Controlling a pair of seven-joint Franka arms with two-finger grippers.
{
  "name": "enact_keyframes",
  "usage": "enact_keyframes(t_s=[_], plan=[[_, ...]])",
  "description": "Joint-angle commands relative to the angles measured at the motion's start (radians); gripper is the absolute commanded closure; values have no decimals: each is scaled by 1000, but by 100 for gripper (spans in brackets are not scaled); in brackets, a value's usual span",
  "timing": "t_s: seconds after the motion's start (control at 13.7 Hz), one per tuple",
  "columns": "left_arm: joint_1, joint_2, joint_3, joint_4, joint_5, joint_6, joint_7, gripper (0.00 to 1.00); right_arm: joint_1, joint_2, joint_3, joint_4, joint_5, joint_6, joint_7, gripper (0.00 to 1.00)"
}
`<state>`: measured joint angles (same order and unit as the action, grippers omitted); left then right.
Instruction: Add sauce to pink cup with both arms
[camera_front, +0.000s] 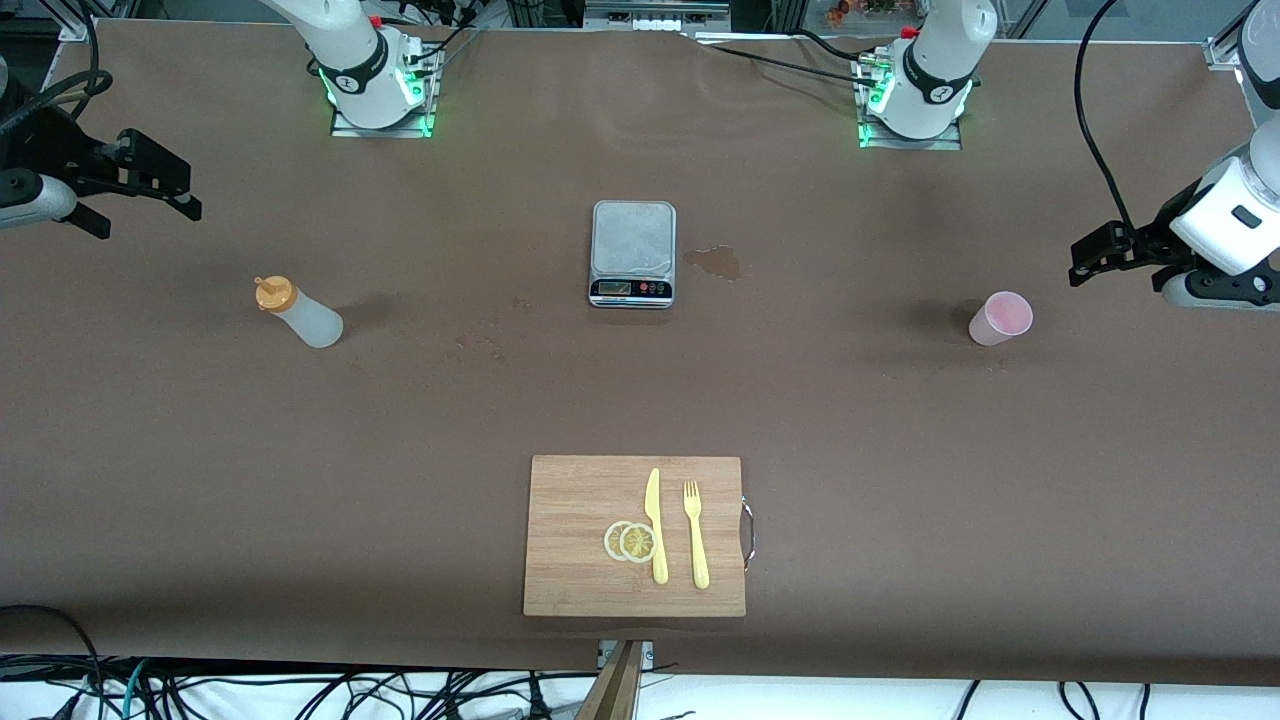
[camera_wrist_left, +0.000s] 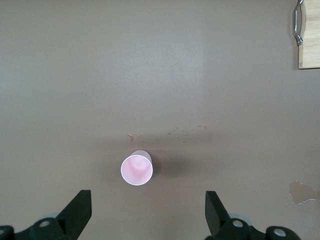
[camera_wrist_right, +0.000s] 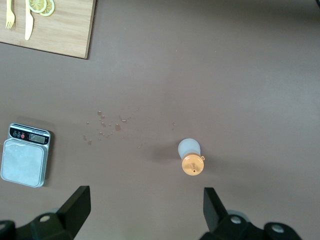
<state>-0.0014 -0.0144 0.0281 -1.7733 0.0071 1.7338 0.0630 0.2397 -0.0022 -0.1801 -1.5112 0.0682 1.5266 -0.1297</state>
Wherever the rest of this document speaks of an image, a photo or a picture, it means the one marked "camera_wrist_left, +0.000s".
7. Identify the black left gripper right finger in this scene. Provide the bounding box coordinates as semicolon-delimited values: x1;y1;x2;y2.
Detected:
204;190;301;240

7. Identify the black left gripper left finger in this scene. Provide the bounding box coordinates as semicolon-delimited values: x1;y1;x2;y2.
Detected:
0;189;92;240

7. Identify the pink plastic cup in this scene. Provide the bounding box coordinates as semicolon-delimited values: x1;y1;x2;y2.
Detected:
120;149;154;186

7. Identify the brown liquid spill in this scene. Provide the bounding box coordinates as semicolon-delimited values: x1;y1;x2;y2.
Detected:
289;180;318;206

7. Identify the wooden cutting board metal handle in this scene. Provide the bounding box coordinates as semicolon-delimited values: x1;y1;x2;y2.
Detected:
291;0;320;70

